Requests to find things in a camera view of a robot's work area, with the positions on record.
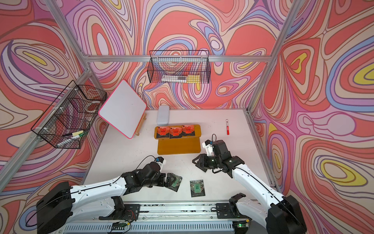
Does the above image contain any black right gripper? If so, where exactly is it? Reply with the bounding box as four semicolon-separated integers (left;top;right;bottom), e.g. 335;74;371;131
193;153;222;169

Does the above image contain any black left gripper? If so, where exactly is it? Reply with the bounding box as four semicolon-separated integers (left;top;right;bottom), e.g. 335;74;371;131
142;172;178;188

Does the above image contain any green tea bag small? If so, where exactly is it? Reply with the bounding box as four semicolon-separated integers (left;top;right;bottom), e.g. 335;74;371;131
167;173;183;192

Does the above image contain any green tea bag large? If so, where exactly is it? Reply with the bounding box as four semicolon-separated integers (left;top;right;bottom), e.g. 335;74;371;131
190;180;206;198

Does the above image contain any red tea bag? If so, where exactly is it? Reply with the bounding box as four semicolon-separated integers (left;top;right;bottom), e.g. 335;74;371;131
169;127;183;138
182;125;195;137
156;126;170;139

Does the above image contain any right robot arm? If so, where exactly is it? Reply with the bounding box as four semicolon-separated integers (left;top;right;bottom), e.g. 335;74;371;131
192;140;307;234

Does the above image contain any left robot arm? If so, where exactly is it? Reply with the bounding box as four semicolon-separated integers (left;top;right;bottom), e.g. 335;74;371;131
36;157;166;234

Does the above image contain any yellow wooden two-tier shelf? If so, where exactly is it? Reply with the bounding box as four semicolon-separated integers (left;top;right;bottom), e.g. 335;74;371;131
154;124;202;156

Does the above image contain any red whiteboard marker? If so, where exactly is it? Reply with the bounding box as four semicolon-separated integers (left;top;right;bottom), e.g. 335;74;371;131
226;119;230;135

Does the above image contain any white plastic box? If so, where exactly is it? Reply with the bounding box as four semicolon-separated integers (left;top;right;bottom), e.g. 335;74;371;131
156;105;170;126

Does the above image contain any wooden whiteboard stand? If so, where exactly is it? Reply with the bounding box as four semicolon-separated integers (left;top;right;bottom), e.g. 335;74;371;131
135;113;147;136

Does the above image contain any pink-framed whiteboard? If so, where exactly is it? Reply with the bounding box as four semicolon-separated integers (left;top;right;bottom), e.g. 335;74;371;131
98;81;147;139

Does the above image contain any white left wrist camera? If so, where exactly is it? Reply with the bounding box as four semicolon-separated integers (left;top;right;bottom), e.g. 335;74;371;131
155;157;166;166

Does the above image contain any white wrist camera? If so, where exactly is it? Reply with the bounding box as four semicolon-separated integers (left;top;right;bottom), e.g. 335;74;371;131
155;157;166;166
202;139;214;157

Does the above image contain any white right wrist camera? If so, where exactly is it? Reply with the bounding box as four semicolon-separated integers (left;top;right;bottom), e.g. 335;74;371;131
202;139;214;157

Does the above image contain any black wire basket back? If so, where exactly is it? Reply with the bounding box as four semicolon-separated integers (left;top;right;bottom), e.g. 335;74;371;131
147;49;211;84

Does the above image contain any black wire basket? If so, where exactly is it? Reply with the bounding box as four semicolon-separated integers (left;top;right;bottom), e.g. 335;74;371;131
31;81;107;149
147;49;211;84

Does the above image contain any black wire basket left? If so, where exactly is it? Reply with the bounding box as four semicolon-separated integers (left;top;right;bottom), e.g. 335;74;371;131
31;81;107;149

